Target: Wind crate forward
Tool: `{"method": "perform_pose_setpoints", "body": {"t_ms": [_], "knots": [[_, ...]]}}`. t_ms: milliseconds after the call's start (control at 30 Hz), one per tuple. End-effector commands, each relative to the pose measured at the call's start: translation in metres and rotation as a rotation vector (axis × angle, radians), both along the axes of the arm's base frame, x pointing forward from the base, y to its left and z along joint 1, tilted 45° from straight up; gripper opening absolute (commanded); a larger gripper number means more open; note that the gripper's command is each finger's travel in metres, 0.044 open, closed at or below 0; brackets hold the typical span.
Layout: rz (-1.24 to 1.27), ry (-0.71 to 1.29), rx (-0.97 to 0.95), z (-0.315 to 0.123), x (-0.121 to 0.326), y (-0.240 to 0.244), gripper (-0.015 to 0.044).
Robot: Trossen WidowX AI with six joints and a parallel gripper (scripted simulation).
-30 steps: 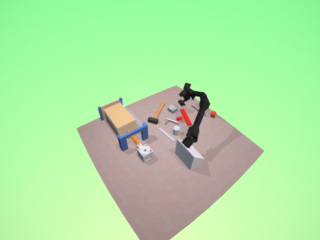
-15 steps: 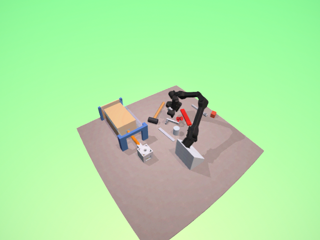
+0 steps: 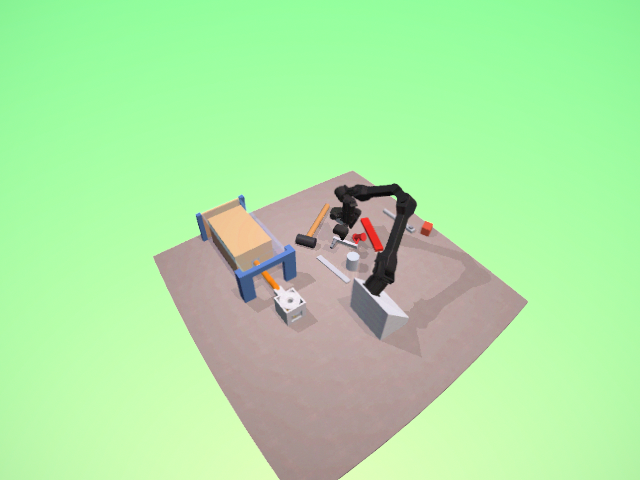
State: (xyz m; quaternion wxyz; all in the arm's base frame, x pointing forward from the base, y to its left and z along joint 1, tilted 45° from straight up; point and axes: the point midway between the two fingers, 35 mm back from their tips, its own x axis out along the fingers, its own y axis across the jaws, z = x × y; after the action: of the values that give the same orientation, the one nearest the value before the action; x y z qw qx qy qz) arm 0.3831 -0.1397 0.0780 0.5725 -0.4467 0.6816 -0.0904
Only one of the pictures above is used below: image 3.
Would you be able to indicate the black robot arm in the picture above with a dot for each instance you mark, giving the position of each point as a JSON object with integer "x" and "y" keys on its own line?
{"x": 386, "y": 261}

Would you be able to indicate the black mallet with wooden handle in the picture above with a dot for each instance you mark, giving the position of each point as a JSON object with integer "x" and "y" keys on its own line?
{"x": 308, "y": 240}

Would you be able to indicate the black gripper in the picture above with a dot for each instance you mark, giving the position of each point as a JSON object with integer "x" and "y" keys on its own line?
{"x": 349, "y": 219}

